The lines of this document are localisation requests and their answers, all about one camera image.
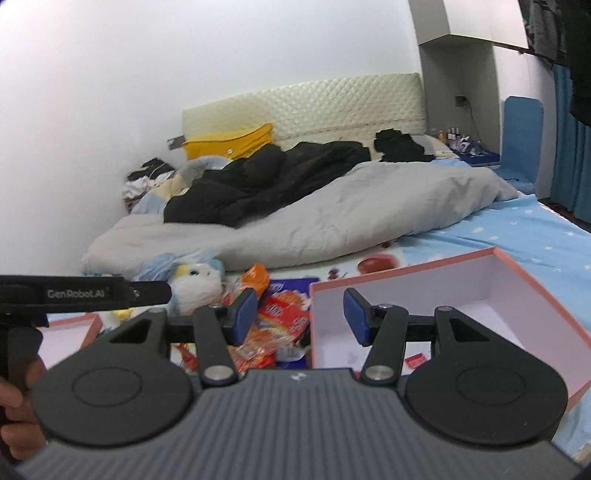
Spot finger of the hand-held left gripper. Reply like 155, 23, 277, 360
129, 281, 172, 306

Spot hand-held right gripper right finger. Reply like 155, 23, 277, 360
344, 287, 502, 386

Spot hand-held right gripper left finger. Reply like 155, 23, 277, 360
95, 288, 257, 387

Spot orange snack packet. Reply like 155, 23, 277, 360
240, 264, 271, 297

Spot clear red label snack packet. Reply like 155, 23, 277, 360
256, 291, 312, 335

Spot blue snack packet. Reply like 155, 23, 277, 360
268, 277, 319, 297

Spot pink cardboard box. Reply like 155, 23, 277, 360
308, 247, 591, 414

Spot person's left hand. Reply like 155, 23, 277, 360
0, 360, 48, 460

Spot pale blue plastic bag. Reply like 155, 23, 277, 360
134, 251, 218, 282

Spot pile of red snack packets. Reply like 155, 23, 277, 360
178, 323, 310, 370

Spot white and blue plush toy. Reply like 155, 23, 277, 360
113, 257, 227, 321

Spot fruit print mat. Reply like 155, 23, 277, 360
46, 249, 404, 370

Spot grey pillow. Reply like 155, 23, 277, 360
82, 161, 525, 273

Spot pile of mixed clothes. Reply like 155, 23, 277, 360
122, 157, 178, 213

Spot black jacket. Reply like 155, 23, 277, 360
164, 141, 372, 229

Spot yellow pillow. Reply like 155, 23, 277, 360
181, 122, 275, 161

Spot black clothes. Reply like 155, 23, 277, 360
373, 129, 437, 163

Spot white pillow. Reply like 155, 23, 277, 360
416, 134, 460, 160

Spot blue star print bed sheet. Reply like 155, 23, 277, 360
399, 194, 591, 462

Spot blue tray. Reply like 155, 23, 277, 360
455, 148, 502, 168

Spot group of small bottles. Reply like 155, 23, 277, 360
436, 127, 485, 155

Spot cream quilted headboard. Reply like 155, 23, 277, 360
181, 72, 426, 149

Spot blue chair back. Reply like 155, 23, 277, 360
501, 96, 546, 195

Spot blue curtain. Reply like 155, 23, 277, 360
549, 65, 591, 232

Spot dark hanging clothes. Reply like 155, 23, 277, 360
517, 0, 591, 127

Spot white wall cabinet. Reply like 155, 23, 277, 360
409, 0, 527, 47

